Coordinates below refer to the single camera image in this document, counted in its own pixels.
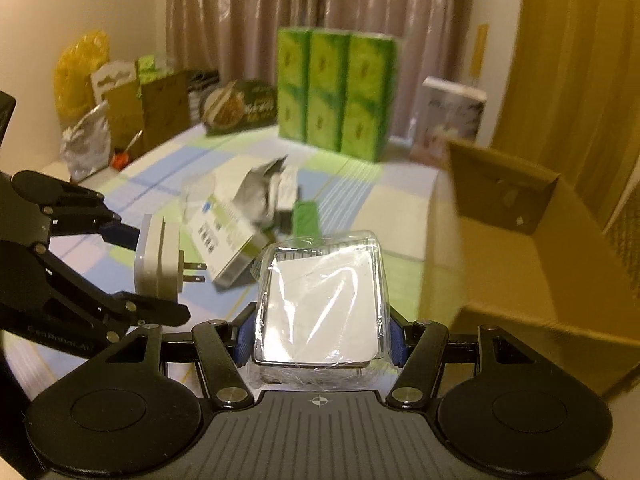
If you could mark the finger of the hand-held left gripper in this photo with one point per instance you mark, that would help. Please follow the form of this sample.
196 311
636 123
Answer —
122 236
150 312

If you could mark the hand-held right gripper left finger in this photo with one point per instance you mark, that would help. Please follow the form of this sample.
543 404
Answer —
243 340

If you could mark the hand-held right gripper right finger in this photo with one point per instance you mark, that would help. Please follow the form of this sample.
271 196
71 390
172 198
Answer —
397 346

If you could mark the white power adapter plug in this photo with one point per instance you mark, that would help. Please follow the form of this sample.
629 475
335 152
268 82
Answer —
155 260

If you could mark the plastic-wrapped white square box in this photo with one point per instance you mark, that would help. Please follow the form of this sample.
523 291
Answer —
320 310

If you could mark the white medicine box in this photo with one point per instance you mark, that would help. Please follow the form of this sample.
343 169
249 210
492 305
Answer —
220 240

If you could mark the brown cardboard box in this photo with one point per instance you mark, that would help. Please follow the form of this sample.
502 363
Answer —
500 260

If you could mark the silver foil bag green edge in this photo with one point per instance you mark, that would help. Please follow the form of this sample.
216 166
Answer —
257 190

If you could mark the small orange object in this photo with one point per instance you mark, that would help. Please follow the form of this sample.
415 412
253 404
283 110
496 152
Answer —
121 161

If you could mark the crumpled silver foil bag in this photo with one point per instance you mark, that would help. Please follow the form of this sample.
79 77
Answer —
87 145

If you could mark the paper bag with white top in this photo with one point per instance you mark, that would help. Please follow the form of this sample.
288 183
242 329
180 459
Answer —
117 105

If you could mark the brown paper bag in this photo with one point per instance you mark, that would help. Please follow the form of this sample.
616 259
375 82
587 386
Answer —
165 110

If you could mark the small green packet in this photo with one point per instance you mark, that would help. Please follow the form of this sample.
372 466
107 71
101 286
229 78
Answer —
306 220

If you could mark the yellow plastic bag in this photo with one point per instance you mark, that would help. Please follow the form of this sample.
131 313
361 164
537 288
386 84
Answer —
80 75

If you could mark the dark striped bag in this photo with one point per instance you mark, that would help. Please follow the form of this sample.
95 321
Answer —
202 92

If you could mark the dark green noodle box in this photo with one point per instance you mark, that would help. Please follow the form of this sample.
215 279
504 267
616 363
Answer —
235 107

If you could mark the green and white box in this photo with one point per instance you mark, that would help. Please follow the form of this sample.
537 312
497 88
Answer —
155 67

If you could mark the white appliance carton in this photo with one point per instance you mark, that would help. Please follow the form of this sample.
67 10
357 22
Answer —
450 110

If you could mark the pinkish curtain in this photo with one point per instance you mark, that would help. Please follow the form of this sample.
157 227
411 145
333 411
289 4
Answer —
250 20

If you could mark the green tissue multipack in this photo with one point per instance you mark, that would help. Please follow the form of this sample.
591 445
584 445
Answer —
330 95

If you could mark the wooden door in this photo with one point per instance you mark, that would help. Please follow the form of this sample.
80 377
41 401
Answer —
565 85

